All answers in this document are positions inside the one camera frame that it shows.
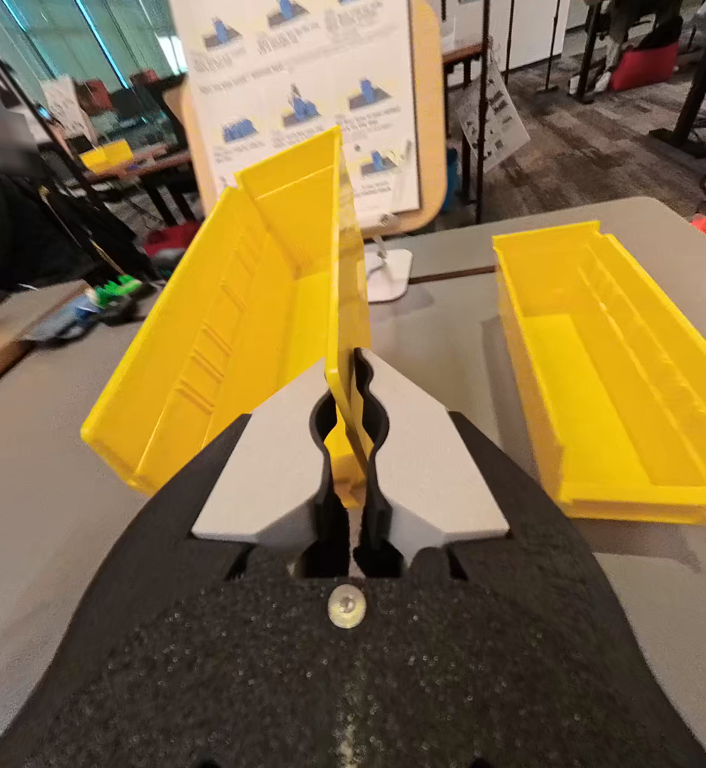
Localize brown background table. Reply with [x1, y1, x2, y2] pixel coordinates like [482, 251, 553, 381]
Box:
[83, 147, 195, 226]

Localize yellow plastic storage bin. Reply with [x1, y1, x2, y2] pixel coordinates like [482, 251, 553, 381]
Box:
[492, 221, 706, 527]
[80, 126, 373, 508]
[79, 141, 135, 175]

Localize dark grey pouch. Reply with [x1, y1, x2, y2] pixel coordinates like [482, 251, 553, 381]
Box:
[26, 294, 105, 343]

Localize white patterned bag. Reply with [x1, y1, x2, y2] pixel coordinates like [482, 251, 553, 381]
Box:
[456, 57, 530, 175]

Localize small green objects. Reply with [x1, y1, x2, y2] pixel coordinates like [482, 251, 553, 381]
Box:
[92, 273, 144, 304]

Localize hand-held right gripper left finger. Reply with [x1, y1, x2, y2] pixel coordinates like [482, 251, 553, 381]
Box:
[192, 354, 354, 562]

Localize instruction sheet on wooden stand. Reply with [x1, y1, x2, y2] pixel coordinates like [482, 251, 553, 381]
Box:
[179, 0, 448, 304]

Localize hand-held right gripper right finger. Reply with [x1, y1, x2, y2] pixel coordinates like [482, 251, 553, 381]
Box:
[348, 348, 510, 565]

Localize grey desk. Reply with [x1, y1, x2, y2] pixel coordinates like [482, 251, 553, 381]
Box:
[0, 273, 706, 768]
[368, 195, 706, 283]
[0, 282, 87, 397]

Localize printed instruction sheet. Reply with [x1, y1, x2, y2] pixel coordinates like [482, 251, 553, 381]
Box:
[170, 0, 421, 214]

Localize red bag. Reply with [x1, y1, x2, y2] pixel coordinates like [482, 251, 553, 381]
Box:
[143, 222, 204, 259]

